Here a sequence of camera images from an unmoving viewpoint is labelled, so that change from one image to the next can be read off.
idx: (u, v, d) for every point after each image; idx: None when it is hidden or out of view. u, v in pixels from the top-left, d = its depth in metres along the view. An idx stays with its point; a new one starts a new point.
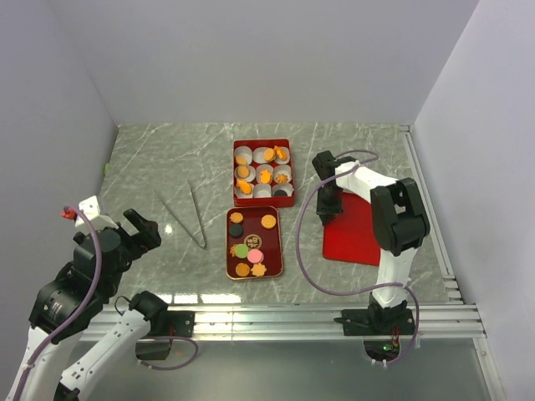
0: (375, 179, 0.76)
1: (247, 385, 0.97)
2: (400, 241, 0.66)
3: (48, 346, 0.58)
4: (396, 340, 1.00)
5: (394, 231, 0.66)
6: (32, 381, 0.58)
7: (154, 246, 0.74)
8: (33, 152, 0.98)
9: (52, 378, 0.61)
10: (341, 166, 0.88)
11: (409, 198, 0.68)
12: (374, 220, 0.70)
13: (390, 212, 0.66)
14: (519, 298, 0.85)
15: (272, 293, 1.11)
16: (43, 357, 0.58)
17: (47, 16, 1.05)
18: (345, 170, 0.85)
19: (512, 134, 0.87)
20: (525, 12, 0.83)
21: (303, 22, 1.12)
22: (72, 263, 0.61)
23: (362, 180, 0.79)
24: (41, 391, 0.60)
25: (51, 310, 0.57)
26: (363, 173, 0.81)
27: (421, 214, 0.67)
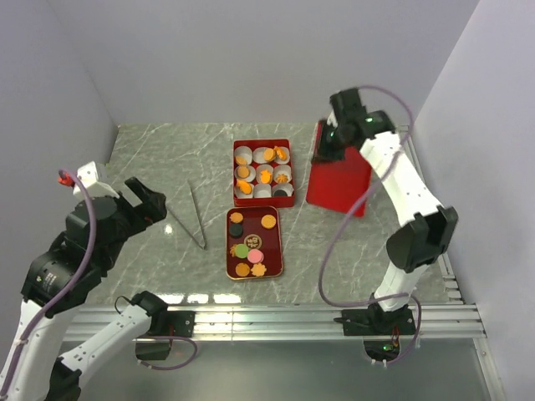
0: (417, 194, 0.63)
1: (247, 385, 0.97)
2: (415, 262, 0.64)
3: (43, 320, 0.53)
4: (396, 340, 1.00)
5: (413, 256, 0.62)
6: (24, 360, 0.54)
7: (159, 219, 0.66)
8: (33, 152, 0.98)
9: (48, 356, 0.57)
10: (375, 140, 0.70)
11: (441, 231, 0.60)
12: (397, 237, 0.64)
13: (418, 245, 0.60)
14: (519, 298, 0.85)
15: (272, 292, 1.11)
16: (38, 333, 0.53)
17: (47, 16, 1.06)
18: (384, 153, 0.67)
19: (512, 133, 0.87)
20: (526, 11, 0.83)
21: (304, 21, 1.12)
22: (65, 234, 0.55)
23: (400, 185, 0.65)
24: (37, 370, 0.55)
25: (45, 281, 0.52)
26: (404, 170, 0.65)
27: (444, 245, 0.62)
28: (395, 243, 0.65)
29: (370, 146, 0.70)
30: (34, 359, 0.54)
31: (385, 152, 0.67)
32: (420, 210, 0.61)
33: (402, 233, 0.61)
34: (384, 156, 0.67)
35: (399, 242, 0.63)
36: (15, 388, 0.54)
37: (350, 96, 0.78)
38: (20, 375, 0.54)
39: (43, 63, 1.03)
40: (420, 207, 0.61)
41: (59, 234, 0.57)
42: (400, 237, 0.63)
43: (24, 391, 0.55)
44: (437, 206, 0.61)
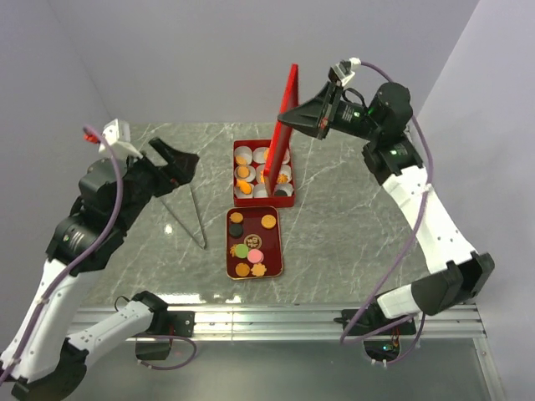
0: (449, 239, 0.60)
1: (247, 385, 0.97)
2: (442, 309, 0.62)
3: (66, 279, 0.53)
4: (396, 341, 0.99)
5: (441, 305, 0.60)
6: (43, 319, 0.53)
7: (184, 182, 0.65)
8: (33, 153, 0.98)
9: (64, 322, 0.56)
10: (402, 176, 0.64)
11: (476, 280, 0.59)
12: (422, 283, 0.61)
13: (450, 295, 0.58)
14: (518, 298, 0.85)
15: (272, 293, 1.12)
16: (59, 292, 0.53)
17: (47, 17, 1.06)
18: (410, 191, 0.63)
19: (512, 133, 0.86)
20: (527, 10, 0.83)
21: (303, 22, 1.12)
22: (82, 198, 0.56)
23: (430, 227, 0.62)
24: (53, 334, 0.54)
25: (72, 240, 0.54)
26: (433, 211, 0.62)
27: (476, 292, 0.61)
28: (420, 290, 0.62)
29: (396, 182, 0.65)
30: (54, 320, 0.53)
31: (413, 190, 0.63)
32: (454, 256, 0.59)
33: (431, 280, 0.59)
34: (412, 195, 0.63)
35: (425, 288, 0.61)
36: (30, 350, 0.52)
37: (403, 105, 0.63)
38: (37, 337, 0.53)
39: (43, 65, 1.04)
40: (454, 254, 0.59)
41: (77, 198, 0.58)
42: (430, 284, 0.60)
43: (38, 356, 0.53)
44: (471, 252, 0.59)
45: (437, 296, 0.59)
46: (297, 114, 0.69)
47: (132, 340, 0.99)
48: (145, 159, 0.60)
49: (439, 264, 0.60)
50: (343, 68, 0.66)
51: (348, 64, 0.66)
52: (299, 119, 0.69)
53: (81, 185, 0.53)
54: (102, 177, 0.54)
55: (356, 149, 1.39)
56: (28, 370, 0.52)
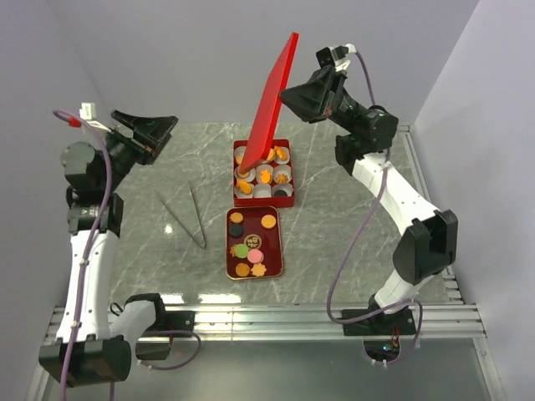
0: (411, 202, 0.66)
1: (247, 386, 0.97)
2: (425, 274, 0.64)
3: (99, 239, 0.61)
4: (396, 340, 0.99)
5: (420, 266, 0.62)
6: (92, 278, 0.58)
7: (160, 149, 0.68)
8: (33, 151, 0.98)
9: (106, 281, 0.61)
10: (364, 159, 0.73)
11: (445, 237, 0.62)
12: (400, 249, 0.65)
13: (424, 251, 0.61)
14: (518, 298, 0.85)
15: (272, 293, 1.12)
16: (96, 251, 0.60)
17: (47, 15, 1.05)
18: (373, 170, 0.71)
19: (512, 133, 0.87)
20: (526, 9, 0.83)
21: (303, 22, 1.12)
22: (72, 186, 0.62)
23: (394, 195, 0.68)
24: (101, 291, 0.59)
25: (90, 213, 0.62)
26: (394, 183, 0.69)
27: (451, 251, 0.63)
28: (400, 257, 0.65)
29: (360, 165, 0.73)
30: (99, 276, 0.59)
31: (375, 169, 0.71)
32: (419, 215, 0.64)
33: (405, 241, 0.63)
34: (375, 172, 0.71)
35: (403, 252, 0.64)
36: (89, 309, 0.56)
37: (387, 138, 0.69)
38: (89, 294, 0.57)
39: (43, 64, 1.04)
40: (419, 214, 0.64)
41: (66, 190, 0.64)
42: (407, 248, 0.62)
43: (97, 311, 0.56)
44: (435, 210, 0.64)
45: (412, 255, 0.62)
46: (297, 94, 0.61)
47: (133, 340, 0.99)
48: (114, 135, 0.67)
49: (405, 224, 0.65)
50: (335, 55, 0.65)
51: (344, 52, 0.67)
52: (302, 99, 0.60)
53: (68, 175, 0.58)
54: (78, 162, 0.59)
55: None
56: (94, 327, 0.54)
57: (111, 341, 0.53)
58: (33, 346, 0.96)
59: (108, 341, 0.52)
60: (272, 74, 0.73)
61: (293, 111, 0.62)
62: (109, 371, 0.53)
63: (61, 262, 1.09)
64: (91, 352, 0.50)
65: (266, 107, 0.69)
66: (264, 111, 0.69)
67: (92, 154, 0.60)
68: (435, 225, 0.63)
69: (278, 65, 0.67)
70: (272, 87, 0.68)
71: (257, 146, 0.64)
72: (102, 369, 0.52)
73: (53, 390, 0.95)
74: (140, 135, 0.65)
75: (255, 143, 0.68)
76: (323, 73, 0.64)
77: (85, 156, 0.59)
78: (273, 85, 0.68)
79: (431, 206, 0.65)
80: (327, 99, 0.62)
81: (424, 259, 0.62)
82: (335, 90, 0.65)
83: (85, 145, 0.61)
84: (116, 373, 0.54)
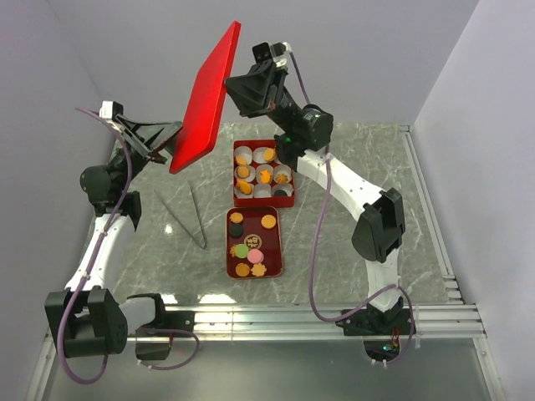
0: (359, 188, 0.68)
1: (247, 386, 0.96)
2: (385, 250, 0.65)
3: (119, 219, 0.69)
4: (396, 340, 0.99)
5: (379, 245, 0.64)
6: (107, 246, 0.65)
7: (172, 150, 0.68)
8: (34, 152, 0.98)
9: (117, 254, 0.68)
10: (307, 155, 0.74)
11: (393, 212, 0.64)
12: (356, 233, 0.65)
13: (379, 230, 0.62)
14: (518, 298, 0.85)
15: (271, 292, 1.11)
16: (115, 227, 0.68)
17: (47, 17, 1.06)
18: (317, 164, 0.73)
19: (511, 132, 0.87)
20: (527, 10, 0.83)
21: (303, 23, 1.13)
22: (95, 199, 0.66)
23: (341, 185, 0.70)
24: (112, 260, 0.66)
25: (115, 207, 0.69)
26: (338, 173, 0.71)
27: (401, 223, 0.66)
28: (359, 241, 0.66)
29: (303, 161, 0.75)
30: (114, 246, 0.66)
31: (318, 163, 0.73)
32: (369, 199, 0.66)
33: (359, 226, 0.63)
34: (318, 166, 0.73)
35: (360, 236, 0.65)
36: (99, 267, 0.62)
37: (324, 138, 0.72)
38: (102, 256, 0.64)
39: (43, 64, 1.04)
40: (367, 197, 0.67)
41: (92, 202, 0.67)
42: (364, 231, 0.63)
43: (105, 271, 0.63)
44: (379, 191, 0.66)
45: (370, 237, 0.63)
46: (241, 84, 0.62)
47: (133, 339, 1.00)
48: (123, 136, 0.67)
49: (359, 210, 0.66)
50: (274, 53, 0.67)
51: (282, 48, 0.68)
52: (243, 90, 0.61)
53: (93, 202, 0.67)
54: (98, 191, 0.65)
55: (355, 149, 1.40)
56: (100, 281, 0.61)
57: (114, 300, 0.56)
58: (33, 344, 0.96)
59: (109, 296, 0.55)
60: (205, 71, 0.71)
61: (236, 102, 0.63)
62: (106, 327, 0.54)
63: (61, 262, 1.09)
64: (92, 302, 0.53)
65: (202, 99, 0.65)
66: (200, 104, 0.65)
67: (107, 181, 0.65)
68: (383, 203, 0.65)
69: (216, 58, 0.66)
70: (207, 80, 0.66)
71: (197, 134, 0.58)
72: (99, 322, 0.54)
73: (53, 388, 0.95)
74: (137, 144, 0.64)
75: (190, 135, 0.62)
76: (264, 67, 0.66)
77: (103, 185, 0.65)
78: (211, 78, 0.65)
79: (376, 187, 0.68)
80: (269, 93, 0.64)
81: (381, 237, 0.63)
82: (277, 85, 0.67)
83: (101, 170, 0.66)
84: (112, 332, 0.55)
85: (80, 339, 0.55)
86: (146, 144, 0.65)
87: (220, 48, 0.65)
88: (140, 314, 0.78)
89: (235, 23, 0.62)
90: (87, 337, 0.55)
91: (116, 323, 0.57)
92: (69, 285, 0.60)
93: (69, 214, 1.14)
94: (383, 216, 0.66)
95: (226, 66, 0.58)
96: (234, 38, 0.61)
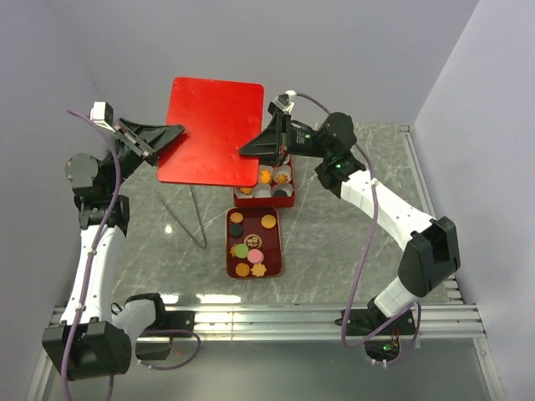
0: (406, 215, 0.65)
1: (246, 385, 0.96)
2: (435, 284, 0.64)
3: (106, 232, 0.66)
4: (396, 340, 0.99)
5: (428, 278, 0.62)
6: (98, 266, 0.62)
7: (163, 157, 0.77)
8: (34, 151, 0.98)
9: (111, 272, 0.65)
10: (350, 180, 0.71)
11: (444, 243, 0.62)
12: (405, 266, 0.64)
13: (430, 265, 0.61)
14: (517, 297, 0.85)
15: (271, 292, 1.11)
16: (104, 243, 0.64)
17: (47, 17, 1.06)
18: (361, 189, 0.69)
19: (511, 132, 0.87)
20: (526, 10, 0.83)
21: (304, 22, 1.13)
22: (78, 194, 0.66)
23: (387, 210, 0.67)
24: (106, 280, 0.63)
25: (100, 213, 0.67)
26: (384, 198, 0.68)
27: (456, 256, 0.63)
28: (406, 272, 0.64)
29: (347, 187, 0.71)
30: (106, 264, 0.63)
31: (363, 187, 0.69)
32: (417, 227, 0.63)
33: (408, 256, 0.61)
34: (363, 191, 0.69)
35: (409, 266, 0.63)
36: (93, 295, 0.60)
37: (348, 133, 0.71)
38: (95, 281, 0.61)
39: (43, 64, 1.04)
40: (416, 225, 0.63)
41: (75, 196, 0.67)
42: (412, 262, 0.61)
43: (100, 298, 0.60)
44: (430, 219, 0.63)
45: (419, 268, 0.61)
46: (255, 146, 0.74)
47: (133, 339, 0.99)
48: (119, 134, 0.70)
49: (405, 239, 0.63)
50: (282, 101, 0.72)
51: (286, 97, 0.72)
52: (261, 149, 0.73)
53: (76, 188, 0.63)
54: (84, 177, 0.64)
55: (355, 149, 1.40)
56: (97, 311, 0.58)
57: (113, 327, 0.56)
58: (34, 345, 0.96)
59: (109, 325, 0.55)
60: (203, 93, 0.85)
61: (259, 160, 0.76)
62: (109, 355, 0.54)
63: (61, 262, 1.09)
64: (93, 333, 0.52)
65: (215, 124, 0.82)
66: (214, 130, 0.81)
67: (94, 168, 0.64)
68: (435, 233, 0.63)
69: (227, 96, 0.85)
70: (219, 109, 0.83)
71: (223, 159, 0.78)
72: (102, 352, 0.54)
73: (53, 388, 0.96)
74: (140, 143, 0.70)
75: (206, 155, 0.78)
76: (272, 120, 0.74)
77: (89, 170, 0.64)
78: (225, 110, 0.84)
79: (425, 215, 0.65)
80: (279, 140, 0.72)
81: (430, 270, 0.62)
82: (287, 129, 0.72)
83: (89, 156, 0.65)
84: (116, 357, 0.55)
85: (84, 363, 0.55)
86: (150, 144, 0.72)
87: (233, 90, 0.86)
88: (141, 318, 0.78)
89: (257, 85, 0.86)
90: (91, 362, 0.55)
91: (119, 347, 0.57)
92: (65, 317, 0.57)
93: (69, 214, 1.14)
94: (435, 248, 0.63)
95: (257, 124, 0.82)
96: (261, 98, 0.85)
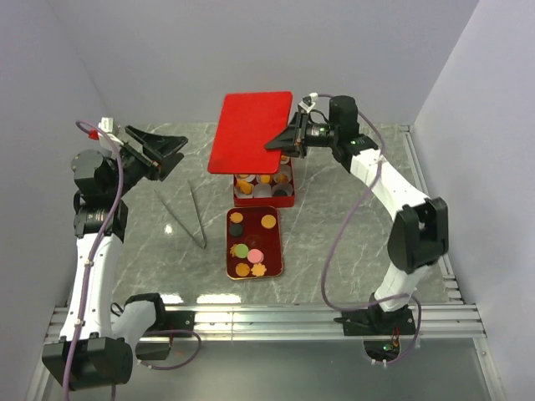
0: (403, 190, 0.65)
1: (246, 385, 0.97)
2: (418, 264, 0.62)
3: (104, 241, 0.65)
4: (396, 340, 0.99)
5: (413, 254, 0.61)
6: (96, 278, 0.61)
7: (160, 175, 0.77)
8: (33, 151, 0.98)
9: (110, 281, 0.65)
10: (360, 154, 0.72)
11: (435, 223, 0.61)
12: (392, 238, 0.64)
13: (415, 239, 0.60)
14: (518, 297, 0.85)
15: (272, 292, 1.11)
16: (101, 253, 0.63)
17: (47, 17, 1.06)
18: (368, 164, 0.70)
19: (512, 132, 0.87)
20: (527, 11, 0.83)
21: (304, 22, 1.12)
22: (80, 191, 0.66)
23: (387, 186, 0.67)
24: (105, 291, 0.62)
25: (96, 218, 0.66)
26: (389, 174, 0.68)
27: (444, 239, 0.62)
28: (393, 246, 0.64)
29: (356, 161, 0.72)
30: (104, 275, 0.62)
31: (370, 162, 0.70)
32: (410, 202, 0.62)
33: (396, 226, 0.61)
34: (369, 166, 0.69)
35: (395, 239, 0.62)
36: (91, 309, 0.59)
37: (349, 104, 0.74)
38: (94, 294, 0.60)
39: (43, 64, 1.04)
40: (410, 200, 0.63)
41: (75, 194, 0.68)
42: (399, 231, 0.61)
43: (99, 312, 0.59)
44: (425, 197, 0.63)
45: (403, 240, 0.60)
46: (277, 142, 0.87)
47: None
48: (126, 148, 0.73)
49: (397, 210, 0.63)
50: (306, 101, 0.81)
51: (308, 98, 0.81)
52: (281, 144, 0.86)
53: (78, 181, 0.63)
54: (86, 170, 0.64)
55: None
56: (96, 326, 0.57)
57: (113, 341, 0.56)
58: (34, 345, 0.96)
59: (109, 341, 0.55)
60: (241, 101, 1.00)
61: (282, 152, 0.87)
62: (110, 369, 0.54)
63: (60, 262, 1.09)
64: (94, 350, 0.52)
65: (249, 127, 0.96)
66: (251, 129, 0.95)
67: (98, 162, 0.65)
68: (427, 210, 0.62)
69: (263, 104, 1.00)
70: (255, 114, 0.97)
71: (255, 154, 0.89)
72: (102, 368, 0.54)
73: (53, 389, 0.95)
74: (150, 150, 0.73)
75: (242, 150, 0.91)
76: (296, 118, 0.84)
77: (93, 163, 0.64)
78: (258, 114, 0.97)
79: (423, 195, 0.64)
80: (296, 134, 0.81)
81: (415, 245, 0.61)
82: (303, 124, 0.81)
83: (95, 153, 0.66)
84: (117, 368, 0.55)
85: (86, 376, 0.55)
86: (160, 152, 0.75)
87: (267, 97, 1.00)
88: (141, 321, 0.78)
89: (287, 92, 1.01)
90: (92, 374, 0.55)
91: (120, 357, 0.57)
92: (64, 332, 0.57)
93: (69, 213, 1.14)
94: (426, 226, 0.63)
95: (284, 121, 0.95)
96: (289, 101, 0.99)
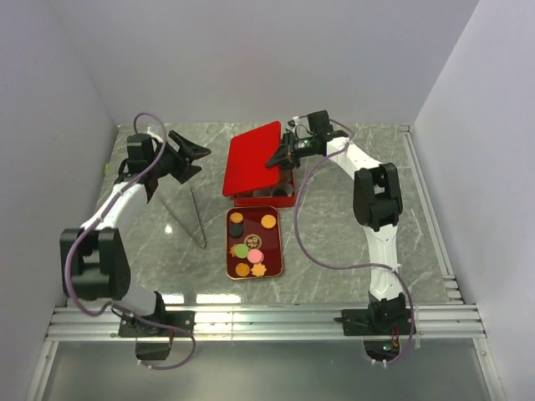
0: (363, 160, 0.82)
1: (246, 386, 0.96)
2: (377, 220, 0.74)
3: (134, 186, 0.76)
4: (396, 340, 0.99)
5: (371, 210, 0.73)
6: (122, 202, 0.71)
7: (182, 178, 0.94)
8: (33, 152, 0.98)
9: (129, 216, 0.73)
10: (333, 141, 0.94)
11: (388, 184, 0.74)
12: (355, 198, 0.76)
13: (371, 193, 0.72)
14: (518, 297, 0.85)
15: (272, 293, 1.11)
16: (130, 191, 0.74)
17: (47, 17, 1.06)
18: (338, 146, 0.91)
19: (510, 133, 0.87)
20: (525, 12, 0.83)
21: (303, 22, 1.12)
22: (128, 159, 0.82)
23: (351, 158, 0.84)
24: (123, 216, 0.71)
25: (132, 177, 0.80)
26: (354, 150, 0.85)
27: (397, 197, 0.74)
28: (357, 204, 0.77)
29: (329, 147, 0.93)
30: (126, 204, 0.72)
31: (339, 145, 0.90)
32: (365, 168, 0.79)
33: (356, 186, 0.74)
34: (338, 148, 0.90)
35: (357, 196, 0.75)
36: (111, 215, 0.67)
37: (323, 117, 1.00)
38: (116, 208, 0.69)
39: (43, 64, 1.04)
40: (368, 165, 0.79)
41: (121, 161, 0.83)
42: (358, 188, 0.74)
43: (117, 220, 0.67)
44: (379, 164, 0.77)
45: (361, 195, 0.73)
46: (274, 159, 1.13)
47: (133, 340, 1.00)
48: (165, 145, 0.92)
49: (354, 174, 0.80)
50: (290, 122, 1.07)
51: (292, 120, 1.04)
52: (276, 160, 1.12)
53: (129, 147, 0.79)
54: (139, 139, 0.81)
55: None
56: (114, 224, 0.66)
57: (120, 244, 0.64)
58: (33, 347, 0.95)
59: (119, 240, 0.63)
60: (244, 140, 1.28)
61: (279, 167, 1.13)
62: (111, 262, 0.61)
63: None
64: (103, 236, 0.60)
65: (252, 157, 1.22)
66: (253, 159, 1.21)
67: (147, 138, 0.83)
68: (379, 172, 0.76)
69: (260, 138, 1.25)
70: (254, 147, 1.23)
71: (257, 176, 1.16)
72: (106, 256, 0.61)
73: (53, 391, 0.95)
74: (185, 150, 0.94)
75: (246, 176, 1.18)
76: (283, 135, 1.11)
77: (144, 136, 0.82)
78: (258, 147, 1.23)
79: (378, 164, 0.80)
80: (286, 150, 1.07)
81: (373, 200, 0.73)
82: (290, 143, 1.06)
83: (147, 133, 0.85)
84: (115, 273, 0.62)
85: (86, 272, 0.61)
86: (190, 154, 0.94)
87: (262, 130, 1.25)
88: None
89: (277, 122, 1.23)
90: (92, 272, 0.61)
91: (119, 270, 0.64)
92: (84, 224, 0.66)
93: (69, 214, 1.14)
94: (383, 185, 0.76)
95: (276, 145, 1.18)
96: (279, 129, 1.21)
